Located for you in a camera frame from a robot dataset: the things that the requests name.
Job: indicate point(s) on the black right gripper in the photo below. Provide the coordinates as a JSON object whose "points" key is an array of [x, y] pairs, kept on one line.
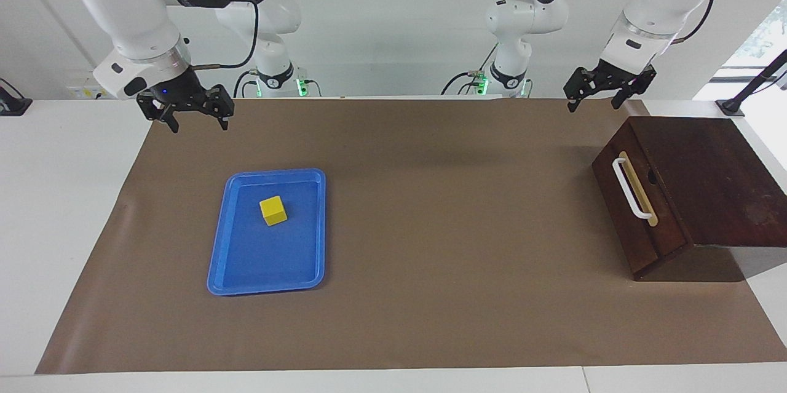
{"points": [[178, 95]]}

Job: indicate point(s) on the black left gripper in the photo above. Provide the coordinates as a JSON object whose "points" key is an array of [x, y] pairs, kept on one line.
{"points": [[618, 76]]}

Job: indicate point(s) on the yellow cube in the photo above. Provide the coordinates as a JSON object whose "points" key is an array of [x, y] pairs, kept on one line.
{"points": [[273, 211]]}

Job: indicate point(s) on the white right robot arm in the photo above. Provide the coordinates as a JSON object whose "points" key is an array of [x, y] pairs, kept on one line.
{"points": [[129, 5]]}

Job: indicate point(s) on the dark wooden cabinet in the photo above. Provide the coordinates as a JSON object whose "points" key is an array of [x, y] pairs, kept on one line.
{"points": [[707, 184]]}

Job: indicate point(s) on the blue plastic tray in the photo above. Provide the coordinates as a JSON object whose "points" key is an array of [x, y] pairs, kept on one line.
{"points": [[258, 258]]}

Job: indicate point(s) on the brown table mat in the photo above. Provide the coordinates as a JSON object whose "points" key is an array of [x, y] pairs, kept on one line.
{"points": [[461, 270]]}

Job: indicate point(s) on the white wall socket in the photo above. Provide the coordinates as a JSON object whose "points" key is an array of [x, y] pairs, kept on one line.
{"points": [[83, 90]]}

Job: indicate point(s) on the black camera stand pole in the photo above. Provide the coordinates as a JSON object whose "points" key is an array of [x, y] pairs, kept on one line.
{"points": [[753, 85]]}

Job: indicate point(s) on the black table mount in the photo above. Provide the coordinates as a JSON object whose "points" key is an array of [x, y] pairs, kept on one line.
{"points": [[12, 104]]}

